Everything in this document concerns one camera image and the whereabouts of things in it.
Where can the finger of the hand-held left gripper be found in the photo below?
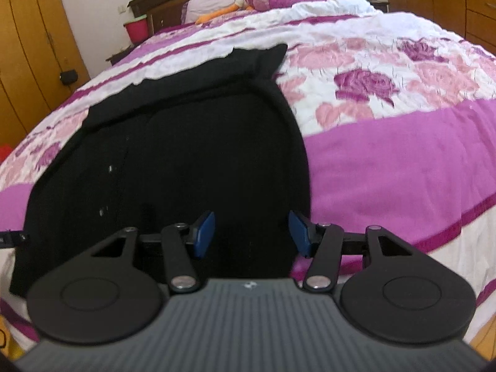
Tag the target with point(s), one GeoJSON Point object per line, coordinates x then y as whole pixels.
{"type": "Point", "coordinates": [13, 238]}

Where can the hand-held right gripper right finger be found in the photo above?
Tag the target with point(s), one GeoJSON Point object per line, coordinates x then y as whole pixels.
{"type": "Point", "coordinates": [300, 236]}

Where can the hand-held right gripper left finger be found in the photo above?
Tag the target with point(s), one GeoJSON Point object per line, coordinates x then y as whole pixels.
{"type": "Point", "coordinates": [204, 236]}

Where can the black button cardigan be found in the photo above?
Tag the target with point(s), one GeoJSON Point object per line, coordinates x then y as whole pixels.
{"type": "Point", "coordinates": [213, 143]}

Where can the purple floral bedspread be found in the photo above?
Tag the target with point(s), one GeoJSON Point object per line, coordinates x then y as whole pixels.
{"type": "Point", "coordinates": [387, 170]}

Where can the black hanging pouch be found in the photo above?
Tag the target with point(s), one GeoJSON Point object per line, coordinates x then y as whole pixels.
{"type": "Point", "coordinates": [69, 76]}

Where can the wooden wardrobe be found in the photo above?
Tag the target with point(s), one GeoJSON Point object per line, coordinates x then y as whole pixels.
{"type": "Point", "coordinates": [31, 46]}

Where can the dark wooden nightstand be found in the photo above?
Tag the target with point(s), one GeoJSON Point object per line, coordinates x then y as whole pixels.
{"type": "Point", "coordinates": [120, 56]}
{"type": "Point", "coordinates": [381, 6]}

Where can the red plastic bucket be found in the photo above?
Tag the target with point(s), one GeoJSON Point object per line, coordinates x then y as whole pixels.
{"type": "Point", "coordinates": [137, 31]}

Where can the orange plush toy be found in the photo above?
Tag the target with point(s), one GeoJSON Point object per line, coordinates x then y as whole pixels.
{"type": "Point", "coordinates": [217, 14]}

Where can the lilac pillow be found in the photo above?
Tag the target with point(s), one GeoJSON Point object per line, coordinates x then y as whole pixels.
{"type": "Point", "coordinates": [201, 6]}

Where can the dark wooden headboard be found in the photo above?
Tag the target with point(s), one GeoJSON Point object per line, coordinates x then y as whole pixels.
{"type": "Point", "coordinates": [166, 4]}

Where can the wooden drawer cabinet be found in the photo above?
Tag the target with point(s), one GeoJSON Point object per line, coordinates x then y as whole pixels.
{"type": "Point", "coordinates": [426, 4]}

